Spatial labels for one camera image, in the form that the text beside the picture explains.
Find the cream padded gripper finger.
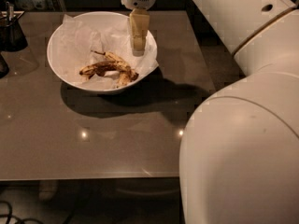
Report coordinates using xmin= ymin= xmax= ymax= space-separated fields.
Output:
xmin=129 ymin=8 xmax=150 ymax=56

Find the dark spotted banana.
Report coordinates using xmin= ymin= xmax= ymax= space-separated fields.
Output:
xmin=79 ymin=61 xmax=131 ymax=79

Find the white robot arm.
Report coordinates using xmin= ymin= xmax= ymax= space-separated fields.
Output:
xmin=179 ymin=0 xmax=299 ymax=224

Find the white ceramic bowl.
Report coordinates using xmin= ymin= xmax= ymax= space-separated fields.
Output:
xmin=46 ymin=11 xmax=159 ymax=95

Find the yellow spotted banana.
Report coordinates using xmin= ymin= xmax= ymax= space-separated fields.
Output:
xmin=93 ymin=51 xmax=138 ymax=87

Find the white paper liner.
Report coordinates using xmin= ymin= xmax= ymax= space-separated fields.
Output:
xmin=60 ymin=10 xmax=160 ymax=91

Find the dark glass container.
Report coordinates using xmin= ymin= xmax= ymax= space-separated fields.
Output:
xmin=0 ymin=2 xmax=28 ymax=52

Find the dark round object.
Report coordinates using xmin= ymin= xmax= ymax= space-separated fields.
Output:
xmin=0 ymin=54 xmax=9 ymax=78

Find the black floor cable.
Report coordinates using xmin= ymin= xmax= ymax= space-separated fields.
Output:
xmin=0 ymin=199 xmax=45 ymax=224

